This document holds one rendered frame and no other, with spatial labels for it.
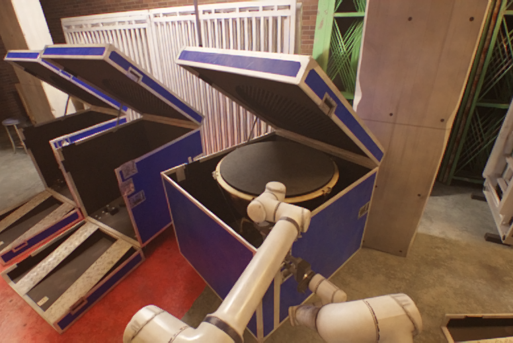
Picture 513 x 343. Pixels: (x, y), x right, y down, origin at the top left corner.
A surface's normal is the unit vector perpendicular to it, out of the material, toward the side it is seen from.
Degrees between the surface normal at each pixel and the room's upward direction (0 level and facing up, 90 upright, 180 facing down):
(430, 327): 0
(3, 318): 0
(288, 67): 52
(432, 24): 90
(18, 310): 0
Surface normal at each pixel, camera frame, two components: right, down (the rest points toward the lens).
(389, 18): -0.44, 0.45
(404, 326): 0.11, -0.09
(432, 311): -0.03, -0.87
